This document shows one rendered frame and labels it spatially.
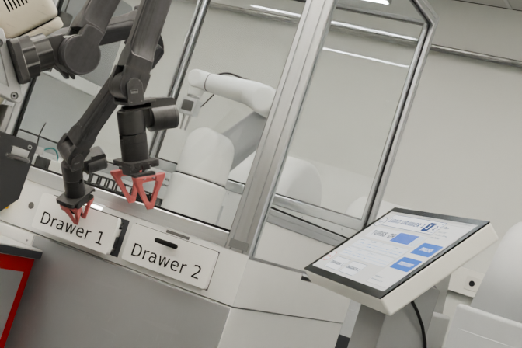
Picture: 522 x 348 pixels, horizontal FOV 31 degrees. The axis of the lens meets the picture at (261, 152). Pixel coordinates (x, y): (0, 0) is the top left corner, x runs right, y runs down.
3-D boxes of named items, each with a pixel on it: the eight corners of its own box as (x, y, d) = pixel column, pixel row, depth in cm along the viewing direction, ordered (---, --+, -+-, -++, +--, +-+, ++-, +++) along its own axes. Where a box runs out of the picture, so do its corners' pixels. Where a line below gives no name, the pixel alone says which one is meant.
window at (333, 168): (266, 206, 264) (358, -76, 272) (264, 205, 265) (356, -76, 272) (360, 244, 342) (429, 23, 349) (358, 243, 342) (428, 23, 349)
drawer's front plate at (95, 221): (106, 254, 271) (119, 218, 271) (30, 226, 283) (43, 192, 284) (109, 255, 272) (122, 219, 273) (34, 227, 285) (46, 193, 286)
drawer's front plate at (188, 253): (203, 289, 260) (216, 252, 261) (120, 259, 273) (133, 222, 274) (207, 290, 262) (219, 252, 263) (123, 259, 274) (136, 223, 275)
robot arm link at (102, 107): (133, 22, 249) (154, 45, 243) (149, 27, 254) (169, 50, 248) (50, 144, 262) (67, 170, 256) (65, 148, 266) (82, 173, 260)
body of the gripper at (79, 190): (96, 193, 273) (93, 171, 269) (73, 210, 266) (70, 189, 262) (78, 186, 276) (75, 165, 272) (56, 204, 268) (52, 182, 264)
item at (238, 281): (232, 306, 258) (248, 255, 259) (-37, 206, 303) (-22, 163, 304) (343, 323, 342) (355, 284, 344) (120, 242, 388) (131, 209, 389)
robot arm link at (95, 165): (57, 137, 261) (71, 158, 256) (95, 125, 266) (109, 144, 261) (59, 168, 269) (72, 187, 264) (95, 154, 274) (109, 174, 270)
